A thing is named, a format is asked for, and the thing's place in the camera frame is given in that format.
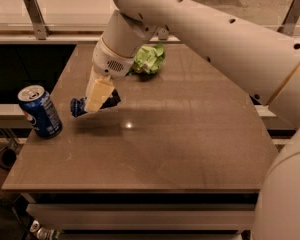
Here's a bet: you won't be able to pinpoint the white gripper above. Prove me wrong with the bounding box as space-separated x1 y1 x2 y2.
84 40 134 112

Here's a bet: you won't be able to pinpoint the blue rxbar blueberry wrapper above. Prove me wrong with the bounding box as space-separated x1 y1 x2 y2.
70 89 121 118

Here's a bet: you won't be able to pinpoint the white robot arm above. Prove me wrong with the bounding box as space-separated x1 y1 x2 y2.
84 0 300 240

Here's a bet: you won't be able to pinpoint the blue pepsi can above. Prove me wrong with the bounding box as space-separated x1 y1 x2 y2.
17 85 62 138

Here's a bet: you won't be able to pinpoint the green chip bag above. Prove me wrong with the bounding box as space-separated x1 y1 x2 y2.
128 44 165 75

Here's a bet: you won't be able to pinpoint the grey table drawer front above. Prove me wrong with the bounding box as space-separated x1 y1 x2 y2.
27 204 254 231

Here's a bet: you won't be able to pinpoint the cans under table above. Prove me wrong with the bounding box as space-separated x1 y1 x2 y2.
30 220 60 240

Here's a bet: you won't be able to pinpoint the left metal rail bracket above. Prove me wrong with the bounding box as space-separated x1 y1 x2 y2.
23 0 49 40

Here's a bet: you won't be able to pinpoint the metal rail bracket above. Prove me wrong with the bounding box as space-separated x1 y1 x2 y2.
157 28 169 40
278 0 300 36
23 0 49 40

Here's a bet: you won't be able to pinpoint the middle metal rail bracket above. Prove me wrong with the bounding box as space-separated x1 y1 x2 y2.
157 28 169 40

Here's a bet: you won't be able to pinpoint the right metal rail bracket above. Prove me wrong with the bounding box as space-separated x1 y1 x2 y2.
278 0 300 36

